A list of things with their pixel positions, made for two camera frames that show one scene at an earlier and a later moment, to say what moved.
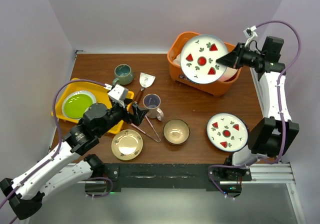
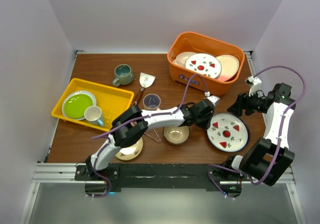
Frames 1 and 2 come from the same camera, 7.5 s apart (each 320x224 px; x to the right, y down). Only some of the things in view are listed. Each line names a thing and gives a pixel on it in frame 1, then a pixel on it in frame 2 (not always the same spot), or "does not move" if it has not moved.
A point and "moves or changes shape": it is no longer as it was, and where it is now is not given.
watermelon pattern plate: [227, 131] does not move
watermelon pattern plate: [198, 59] moves or changes shape
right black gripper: [233, 59] → [242, 102]
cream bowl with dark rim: [176, 132] does not move
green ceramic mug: [124, 75] does not move
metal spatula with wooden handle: [145, 80] does not move
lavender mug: [152, 102] does not move
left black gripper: [138, 114] → [206, 125]
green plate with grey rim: [75, 104] does not move
